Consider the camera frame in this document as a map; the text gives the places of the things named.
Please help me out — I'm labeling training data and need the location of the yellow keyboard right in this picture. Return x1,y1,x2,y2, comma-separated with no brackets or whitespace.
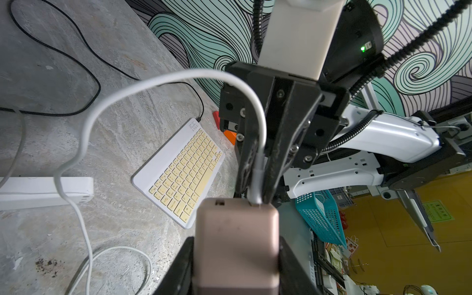
131,119,225,229

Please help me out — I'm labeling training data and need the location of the pink charger adapter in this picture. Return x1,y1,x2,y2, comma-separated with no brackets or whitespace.
192,198,280,295

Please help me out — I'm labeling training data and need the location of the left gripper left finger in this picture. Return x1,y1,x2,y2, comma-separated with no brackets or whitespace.
153,237,194,295

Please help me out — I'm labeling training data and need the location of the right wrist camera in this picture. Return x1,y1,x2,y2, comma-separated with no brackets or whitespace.
258,0,345,81

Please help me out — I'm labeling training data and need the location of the orange red tool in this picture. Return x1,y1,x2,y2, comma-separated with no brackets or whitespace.
212,111,238,145

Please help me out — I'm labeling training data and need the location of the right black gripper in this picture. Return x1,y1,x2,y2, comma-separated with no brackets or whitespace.
225,61,349,203

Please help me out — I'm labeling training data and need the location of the black charging cable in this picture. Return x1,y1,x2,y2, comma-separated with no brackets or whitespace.
0,0,205,122

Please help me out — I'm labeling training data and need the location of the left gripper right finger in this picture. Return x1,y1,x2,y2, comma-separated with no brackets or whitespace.
279,236,320,295

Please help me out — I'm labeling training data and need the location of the white power strip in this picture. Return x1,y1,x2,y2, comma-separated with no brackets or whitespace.
1,177,94,211

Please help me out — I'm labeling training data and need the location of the teal plastic basket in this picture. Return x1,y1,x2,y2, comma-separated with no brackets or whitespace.
295,190,347,248

